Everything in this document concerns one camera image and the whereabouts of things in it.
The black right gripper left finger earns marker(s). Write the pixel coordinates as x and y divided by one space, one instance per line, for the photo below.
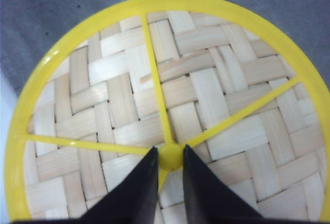
132 201

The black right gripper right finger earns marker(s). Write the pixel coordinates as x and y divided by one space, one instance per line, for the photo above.
208 199

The yellow-rimmed woven bamboo lid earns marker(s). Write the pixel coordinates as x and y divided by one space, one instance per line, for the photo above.
207 74

